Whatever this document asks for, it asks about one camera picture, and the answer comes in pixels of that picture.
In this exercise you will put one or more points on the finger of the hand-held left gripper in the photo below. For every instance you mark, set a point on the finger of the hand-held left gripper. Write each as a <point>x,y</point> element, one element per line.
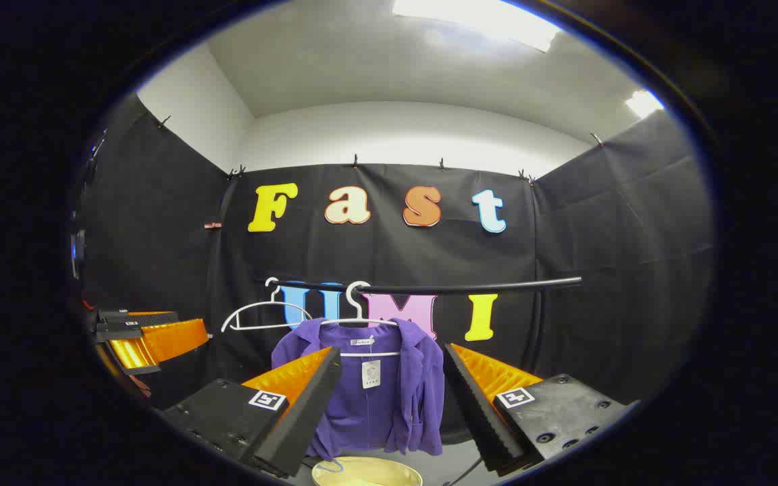
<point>166,341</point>
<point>159,318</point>

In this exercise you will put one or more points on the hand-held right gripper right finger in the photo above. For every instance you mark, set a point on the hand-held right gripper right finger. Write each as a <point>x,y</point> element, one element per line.
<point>477,412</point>

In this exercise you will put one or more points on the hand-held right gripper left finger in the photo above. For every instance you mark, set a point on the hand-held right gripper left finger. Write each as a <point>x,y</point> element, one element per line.
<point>308,412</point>

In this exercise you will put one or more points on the purple knit cardigan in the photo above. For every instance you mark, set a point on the purple knit cardigan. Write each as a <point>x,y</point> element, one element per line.
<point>389,405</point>

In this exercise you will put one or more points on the cream laundry hamper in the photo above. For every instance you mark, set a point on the cream laundry hamper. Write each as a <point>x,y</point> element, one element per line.
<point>369,474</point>

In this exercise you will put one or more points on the white plastic clothes hanger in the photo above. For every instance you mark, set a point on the white plastic clothes hanger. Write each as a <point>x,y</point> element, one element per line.
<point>274,305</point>
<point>356,304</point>

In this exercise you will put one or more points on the white garment hang tag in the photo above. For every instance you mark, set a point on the white garment hang tag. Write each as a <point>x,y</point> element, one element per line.
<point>371,374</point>

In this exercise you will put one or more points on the small ceiling light panel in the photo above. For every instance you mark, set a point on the small ceiling light panel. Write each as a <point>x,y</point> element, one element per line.
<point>643,103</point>

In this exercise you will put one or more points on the large ceiling light panel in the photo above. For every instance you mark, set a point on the large ceiling light panel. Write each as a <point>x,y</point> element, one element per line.
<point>483,17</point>

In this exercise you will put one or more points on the black clothes rail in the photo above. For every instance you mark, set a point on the black clothes rail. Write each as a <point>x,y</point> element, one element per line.
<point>470,288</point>

